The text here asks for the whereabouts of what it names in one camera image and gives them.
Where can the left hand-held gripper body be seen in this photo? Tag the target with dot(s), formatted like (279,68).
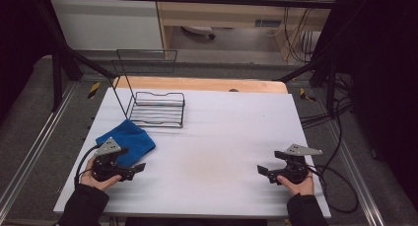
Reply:
(106,147)

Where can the person's left hand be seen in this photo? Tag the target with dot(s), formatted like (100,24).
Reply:
(98,184)

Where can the aluminium rail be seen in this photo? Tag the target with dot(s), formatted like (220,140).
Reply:
(355,173)
(36,143)

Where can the wooden table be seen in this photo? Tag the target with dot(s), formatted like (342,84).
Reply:
(203,84)

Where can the black curtain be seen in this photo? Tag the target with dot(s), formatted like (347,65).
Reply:
(16,38)
(384,71)

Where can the blue cloth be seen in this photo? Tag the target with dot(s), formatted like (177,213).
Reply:
(134,140)

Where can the person's right hand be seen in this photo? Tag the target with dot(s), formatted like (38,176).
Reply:
(300,188)

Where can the white cabinet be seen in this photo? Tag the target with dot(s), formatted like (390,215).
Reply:
(105,22)

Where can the white chair base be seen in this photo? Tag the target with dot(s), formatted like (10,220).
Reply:
(198,30)

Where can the black metal frame strut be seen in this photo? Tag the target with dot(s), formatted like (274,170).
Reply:
(57,81)
(331,88)

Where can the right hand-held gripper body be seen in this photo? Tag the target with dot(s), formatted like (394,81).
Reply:
(295,168)

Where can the light wooden desk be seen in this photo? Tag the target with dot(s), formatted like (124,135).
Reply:
(223,15)

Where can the yellow and black tape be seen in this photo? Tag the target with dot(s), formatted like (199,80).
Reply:
(305,95)
(94,90)

